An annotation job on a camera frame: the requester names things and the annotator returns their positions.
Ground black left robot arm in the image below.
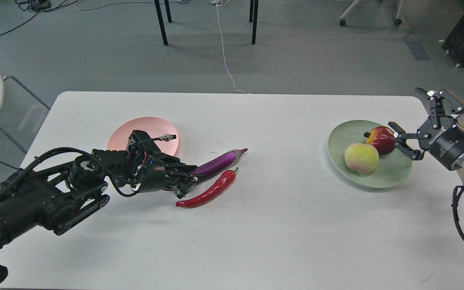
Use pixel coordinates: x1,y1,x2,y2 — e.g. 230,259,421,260
0,130,201,283

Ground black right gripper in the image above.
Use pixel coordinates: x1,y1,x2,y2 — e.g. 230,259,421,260
388,87,464,171

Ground red pomegranate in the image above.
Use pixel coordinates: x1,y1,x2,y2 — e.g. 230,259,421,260
363,126,396,156

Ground yellow green peach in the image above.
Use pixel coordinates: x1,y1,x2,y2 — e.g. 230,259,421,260
343,143,379,174

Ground black cables on floor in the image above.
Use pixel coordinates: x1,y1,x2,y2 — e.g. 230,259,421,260
0,0,79,43

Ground white cable on floor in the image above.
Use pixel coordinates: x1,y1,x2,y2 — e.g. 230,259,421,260
210,0,247,94

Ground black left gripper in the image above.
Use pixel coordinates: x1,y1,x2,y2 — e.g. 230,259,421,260
137,155,199,199

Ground office chair base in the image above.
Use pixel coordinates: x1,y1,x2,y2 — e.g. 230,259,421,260
338,0,406,28

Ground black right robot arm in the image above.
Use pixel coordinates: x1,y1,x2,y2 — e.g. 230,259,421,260
388,88,464,242

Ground red chili pepper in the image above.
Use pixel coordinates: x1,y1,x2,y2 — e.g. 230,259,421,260
175,167,239,209

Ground purple eggplant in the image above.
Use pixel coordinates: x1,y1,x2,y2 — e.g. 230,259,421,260
188,148,248,183

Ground pink plate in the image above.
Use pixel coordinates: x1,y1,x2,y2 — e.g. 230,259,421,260
107,117,179,155

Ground green plate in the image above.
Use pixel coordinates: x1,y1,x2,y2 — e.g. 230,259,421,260
327,120,412,189

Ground black table legs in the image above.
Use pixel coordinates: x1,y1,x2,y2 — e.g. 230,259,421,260
153,0,259,46

